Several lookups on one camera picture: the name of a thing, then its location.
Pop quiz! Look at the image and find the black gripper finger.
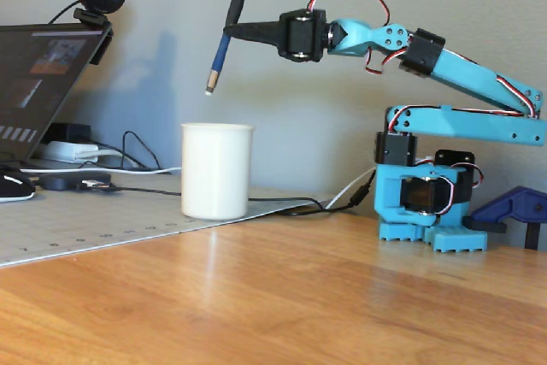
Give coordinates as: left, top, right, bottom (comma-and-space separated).
223, 32, 282, 47
222, 20, 282, 37

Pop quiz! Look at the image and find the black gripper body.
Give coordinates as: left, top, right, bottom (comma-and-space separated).
278, 8, 331, 64

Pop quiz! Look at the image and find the blue and black pen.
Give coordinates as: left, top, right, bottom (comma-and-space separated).
204, 0, 253, 97

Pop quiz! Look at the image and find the white ceramic mug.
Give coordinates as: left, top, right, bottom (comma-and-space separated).
179, 122, 256, 221

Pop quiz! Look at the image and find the black power adapter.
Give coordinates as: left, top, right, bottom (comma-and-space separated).
47, 121, 93, 144

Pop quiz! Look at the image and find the white power adapter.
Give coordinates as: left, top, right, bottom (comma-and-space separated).
39, 139, 126, 165

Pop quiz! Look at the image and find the dark laptop screen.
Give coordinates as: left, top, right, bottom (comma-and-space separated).
0, 22, 115, 166

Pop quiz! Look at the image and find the black usb hub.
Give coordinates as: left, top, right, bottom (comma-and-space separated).
37, 170, 120, 193

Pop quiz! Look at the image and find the grey gridded cutting mat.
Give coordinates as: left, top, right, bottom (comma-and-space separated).
0, 174, 335, 268

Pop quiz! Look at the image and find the dark blue table clamp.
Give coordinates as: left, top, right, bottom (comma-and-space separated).
461, 185, 547, 250

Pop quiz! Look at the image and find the black computer mouse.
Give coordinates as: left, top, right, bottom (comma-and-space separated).
0, 167, 38, 204

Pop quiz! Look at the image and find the thin black looped cable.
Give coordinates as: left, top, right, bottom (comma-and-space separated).
87, 129, 164, 172

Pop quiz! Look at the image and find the black cable with ferrite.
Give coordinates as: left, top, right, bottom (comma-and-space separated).
109, 170, 378, 218

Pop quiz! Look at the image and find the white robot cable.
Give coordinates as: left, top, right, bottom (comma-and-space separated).
326, 167, 378, 211

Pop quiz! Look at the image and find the white charger cable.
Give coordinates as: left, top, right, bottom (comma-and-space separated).
19, 165, 184, 177

